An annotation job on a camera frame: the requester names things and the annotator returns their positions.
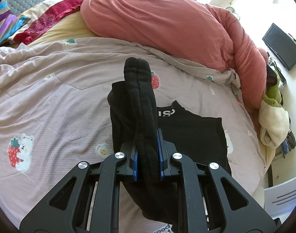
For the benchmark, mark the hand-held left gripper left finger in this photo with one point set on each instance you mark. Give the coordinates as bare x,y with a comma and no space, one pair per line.
135,166

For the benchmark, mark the black monitor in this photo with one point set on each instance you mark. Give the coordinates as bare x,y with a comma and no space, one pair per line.
282,46

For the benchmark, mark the black garment with orange cuffs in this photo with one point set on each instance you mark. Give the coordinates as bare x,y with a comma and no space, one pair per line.
138,89

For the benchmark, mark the pink duvet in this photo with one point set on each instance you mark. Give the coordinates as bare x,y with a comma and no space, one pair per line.
150,17

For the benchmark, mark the green and cream garment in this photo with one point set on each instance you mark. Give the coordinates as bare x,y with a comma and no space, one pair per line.
274,121

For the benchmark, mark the beige yellow blanket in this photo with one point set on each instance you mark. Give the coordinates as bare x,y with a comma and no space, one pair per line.
70,29

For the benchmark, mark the striped colourful blanket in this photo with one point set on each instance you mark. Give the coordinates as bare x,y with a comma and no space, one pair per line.
2,21

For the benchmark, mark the red knitted cloth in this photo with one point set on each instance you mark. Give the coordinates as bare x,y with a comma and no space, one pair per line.
48,19

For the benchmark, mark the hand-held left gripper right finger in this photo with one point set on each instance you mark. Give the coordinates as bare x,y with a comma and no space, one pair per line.
161,161

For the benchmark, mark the strawberry print bed sheet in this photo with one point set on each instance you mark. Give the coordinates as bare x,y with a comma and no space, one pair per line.
53,102

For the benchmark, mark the black printed garment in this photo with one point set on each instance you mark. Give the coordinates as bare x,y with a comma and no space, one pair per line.
199,136

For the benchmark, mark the white plastic box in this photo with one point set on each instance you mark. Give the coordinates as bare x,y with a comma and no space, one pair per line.
283,191

